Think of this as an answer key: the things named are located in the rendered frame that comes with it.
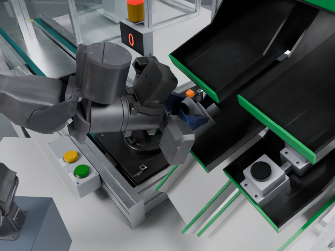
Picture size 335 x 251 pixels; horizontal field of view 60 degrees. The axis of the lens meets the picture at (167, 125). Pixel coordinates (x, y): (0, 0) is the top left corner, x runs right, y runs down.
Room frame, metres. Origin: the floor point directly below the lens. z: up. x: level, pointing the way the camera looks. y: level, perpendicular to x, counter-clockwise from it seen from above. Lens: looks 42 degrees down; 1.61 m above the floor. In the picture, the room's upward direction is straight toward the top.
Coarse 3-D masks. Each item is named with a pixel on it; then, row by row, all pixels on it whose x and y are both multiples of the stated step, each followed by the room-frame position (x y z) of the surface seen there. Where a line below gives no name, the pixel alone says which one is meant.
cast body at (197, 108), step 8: (176, 104) 0.39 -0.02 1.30; (184, 104) 0.39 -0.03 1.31; (192, 104) 0.39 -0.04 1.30; (200, 104) 0.42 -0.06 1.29; (176, 112) 0.38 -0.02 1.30; (184, 112) 0.37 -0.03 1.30; (192, 112) 0.38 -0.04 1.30; (200, 112) 0.38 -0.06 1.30; (208, 112) 0.40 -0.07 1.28; (216, 112) 0.41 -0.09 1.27; (208, 120) 0.38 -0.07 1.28; (200, 128) 0.38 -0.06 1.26; (208, 128) 0.38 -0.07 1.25
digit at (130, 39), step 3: (126, 27) 0.87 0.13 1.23; (126, 30) 0.87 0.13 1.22; (129, 30) 0.86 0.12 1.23; (126, 33) 0.87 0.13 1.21; (129, 33) 0.86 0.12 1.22; (132, 33) 0.84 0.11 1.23; (129, 36) 0.86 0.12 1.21; (132, 36) 0.84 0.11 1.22; (129, 39) 0.86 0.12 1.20; (132, 39) 0.85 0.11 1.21; (129, 42) 0.86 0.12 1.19; (132, 42) 0.85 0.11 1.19; (129, 45) 0.86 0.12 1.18; (132, 45) 0.85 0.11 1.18; (135, 45) 0.83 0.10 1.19; (135, 48) 0.84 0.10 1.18
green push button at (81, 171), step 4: (84, 164) 0.54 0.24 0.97; (76, 168) 0.53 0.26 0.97; (80, 168) 0.53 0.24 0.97; (84, 168) 0.53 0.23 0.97; (88, 168) 0.53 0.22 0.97; (76, 172) 0.51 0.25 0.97; (80, 172) 0.51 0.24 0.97; (84, 172) 0.51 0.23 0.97; (88, 172) 0.52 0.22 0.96; (80, 176) 0.50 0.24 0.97; (84, 176) 0.51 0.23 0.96
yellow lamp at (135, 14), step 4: (128, 4) 0.85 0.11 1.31; (140, 4) 0.85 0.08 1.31; (128, 8) 0.85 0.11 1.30; (132, 8) 0.85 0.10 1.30; (136, 8) 0.84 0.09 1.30; (140, 8) 0.85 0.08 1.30; (128, 12) 0.86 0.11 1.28; (132, 12) 0.85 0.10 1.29; (136, 12) 0.84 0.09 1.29; (140, 12) 0.85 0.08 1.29; (144, 12) 0.87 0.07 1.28; (128, 16) 0.86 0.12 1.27; (132, 16) 0.85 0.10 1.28; (136, 16) 0.84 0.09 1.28; (140, 16) 0.85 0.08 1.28; (144, 16) 0.86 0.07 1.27; (132, 20) 0.85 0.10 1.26; (136, 20) 0.84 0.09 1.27; (140, 20) 0.85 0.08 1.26
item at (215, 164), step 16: (272, 64) 0.54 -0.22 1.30; (208, 96) 0.49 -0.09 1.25; (224, 112) 0.46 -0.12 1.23; (240, 112) 0.44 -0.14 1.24; (224, 128) 0.42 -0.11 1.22; (240, 128) 0.41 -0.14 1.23; (256, 128) 0.38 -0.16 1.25; (208, 144) 0.39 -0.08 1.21; (224, 144) 0.38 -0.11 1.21; (240, 144) 0.37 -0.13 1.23; (208, 160) 0.36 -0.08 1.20
